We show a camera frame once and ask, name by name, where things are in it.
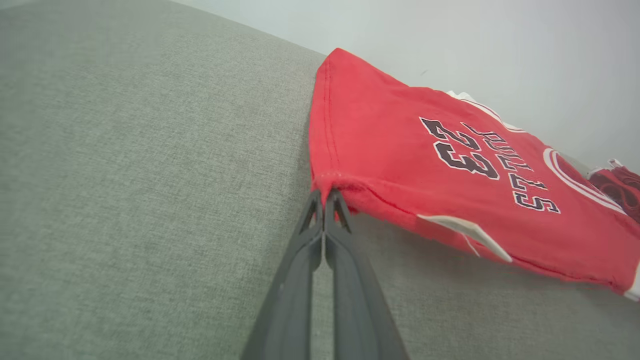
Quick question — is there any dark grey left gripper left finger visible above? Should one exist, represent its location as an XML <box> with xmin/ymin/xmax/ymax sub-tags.
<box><xmin>240</xmin><ymin>190</ymin><xmax>325</xmax><ymax>360</ymax></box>

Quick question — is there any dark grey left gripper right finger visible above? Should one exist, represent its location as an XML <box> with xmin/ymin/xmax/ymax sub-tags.
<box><xmin>324</xmin><ymin>188</ymin><xmax>411</xmax><ymax>360</ymax></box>

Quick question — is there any red basketball jersey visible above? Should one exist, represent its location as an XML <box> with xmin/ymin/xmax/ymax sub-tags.
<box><xmin>308</xmin><ymin>47</ymin><xmax>640</xmax><ymax>303</ymax></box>

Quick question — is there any red shorts white waistband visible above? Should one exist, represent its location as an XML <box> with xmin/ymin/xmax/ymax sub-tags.
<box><xmin>587</xmin><ymin>159</ymin><xmax>640</xmax><ymax>224</ymax></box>

